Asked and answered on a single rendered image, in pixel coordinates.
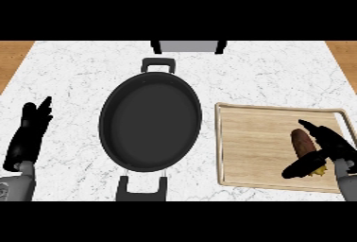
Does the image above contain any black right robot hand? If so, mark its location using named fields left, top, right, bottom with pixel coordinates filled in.
left=280, top=118, right=357, bottom=180

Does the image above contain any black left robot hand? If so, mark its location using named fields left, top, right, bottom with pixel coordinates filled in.
left=2, top=95, right=55, bottom=173

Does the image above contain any pale wooden tray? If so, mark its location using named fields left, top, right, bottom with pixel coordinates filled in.
left=214, top=102, right=357, bottom=195

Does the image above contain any black oval pot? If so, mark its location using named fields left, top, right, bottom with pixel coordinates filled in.
left=98, top=57, right=204, bottom=202

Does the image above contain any grey appliance with black legs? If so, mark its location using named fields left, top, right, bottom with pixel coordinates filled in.
left=149, top=41, right=229, bottom=55

